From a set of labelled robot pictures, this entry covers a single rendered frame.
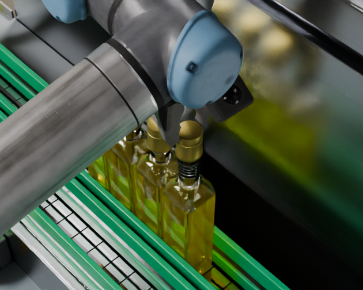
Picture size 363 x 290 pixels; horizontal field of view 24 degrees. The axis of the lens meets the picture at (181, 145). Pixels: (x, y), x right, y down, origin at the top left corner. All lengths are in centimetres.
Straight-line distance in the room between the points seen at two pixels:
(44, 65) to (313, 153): 67
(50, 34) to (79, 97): 93
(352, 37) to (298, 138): 21
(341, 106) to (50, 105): 42
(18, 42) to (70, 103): 97
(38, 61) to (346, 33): 80
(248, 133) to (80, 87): 52
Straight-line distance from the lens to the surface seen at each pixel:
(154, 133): 110
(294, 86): 105
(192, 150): 105
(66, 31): 155
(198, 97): 71
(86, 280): 126
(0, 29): 170
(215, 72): 71
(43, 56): 162
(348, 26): 95
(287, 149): 114
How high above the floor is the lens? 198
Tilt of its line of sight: 49 degrees down
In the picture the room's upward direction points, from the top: straight up
